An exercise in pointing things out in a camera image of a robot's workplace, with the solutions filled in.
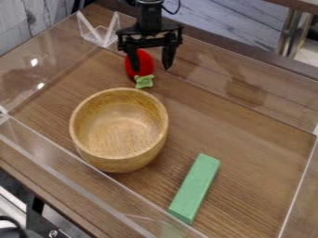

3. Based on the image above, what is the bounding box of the round wooden bowl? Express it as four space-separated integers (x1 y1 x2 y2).
68 87 168 173

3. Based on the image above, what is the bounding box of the metal table leg background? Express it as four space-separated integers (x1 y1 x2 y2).
277 9 313 59

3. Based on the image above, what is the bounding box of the green rectangular block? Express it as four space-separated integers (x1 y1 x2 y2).
168 153 220 224

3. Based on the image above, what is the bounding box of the clear acrylic corner bracket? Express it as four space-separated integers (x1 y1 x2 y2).
76 11 120 48

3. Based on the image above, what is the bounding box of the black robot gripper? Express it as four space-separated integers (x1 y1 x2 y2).
114 23 183 77

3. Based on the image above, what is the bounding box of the black table frame leg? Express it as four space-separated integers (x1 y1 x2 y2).
26 196 70 238

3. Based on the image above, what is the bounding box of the red plush strawberry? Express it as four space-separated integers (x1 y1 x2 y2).
124 49 153 89

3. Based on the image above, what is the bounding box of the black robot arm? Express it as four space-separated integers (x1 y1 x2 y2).
114 0 184 72

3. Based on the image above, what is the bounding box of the clear acrylic tray wall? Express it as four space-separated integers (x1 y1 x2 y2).
0 107 207 238

